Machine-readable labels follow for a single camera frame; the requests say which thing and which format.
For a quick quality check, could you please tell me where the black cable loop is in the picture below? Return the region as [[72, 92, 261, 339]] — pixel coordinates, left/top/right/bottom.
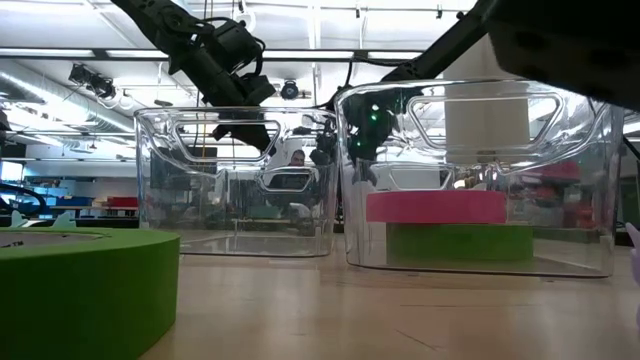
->
[[0, 182, 50, 216]]

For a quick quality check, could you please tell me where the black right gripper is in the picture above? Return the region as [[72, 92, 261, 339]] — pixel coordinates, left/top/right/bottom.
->
[[344, 88, 421, 187]]

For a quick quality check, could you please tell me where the black ceiling spotlight cluster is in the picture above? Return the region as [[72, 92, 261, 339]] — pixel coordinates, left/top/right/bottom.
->
[[68, 63, 117, 100]]

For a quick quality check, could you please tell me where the person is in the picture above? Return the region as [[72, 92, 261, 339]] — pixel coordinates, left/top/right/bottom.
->
[[272, 148, 321, 201]]

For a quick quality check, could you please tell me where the black frame crossbar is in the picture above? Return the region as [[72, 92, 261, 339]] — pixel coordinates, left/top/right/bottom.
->
[[0, 47, 426, 63]]

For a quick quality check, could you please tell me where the white cylindrical column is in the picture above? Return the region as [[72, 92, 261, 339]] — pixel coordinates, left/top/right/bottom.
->
[[442, 37, 531, 166]]

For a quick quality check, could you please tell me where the pink tape roll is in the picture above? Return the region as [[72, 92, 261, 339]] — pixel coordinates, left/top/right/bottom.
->
[[365, 189, 508, 225]]

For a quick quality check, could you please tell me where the green tape roll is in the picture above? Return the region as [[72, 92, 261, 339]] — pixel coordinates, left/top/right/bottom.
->
[[0, 228, 181, 360], [387, 223, 535, 261]]

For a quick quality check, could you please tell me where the black overhead camera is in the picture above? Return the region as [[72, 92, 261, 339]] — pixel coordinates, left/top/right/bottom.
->
[[279, 79, 300, 101]]

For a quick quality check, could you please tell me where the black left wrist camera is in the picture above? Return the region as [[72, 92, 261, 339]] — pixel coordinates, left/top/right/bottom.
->
[[238, 73, 278, 107]]

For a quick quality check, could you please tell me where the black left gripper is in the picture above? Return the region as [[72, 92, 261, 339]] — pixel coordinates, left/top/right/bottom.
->
[[169, 44, 277, 156]]

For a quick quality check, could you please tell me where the clear plastic bin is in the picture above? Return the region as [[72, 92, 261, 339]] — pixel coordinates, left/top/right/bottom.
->
[[333, 79, 626, 279], [133, 106, 340, 259]]

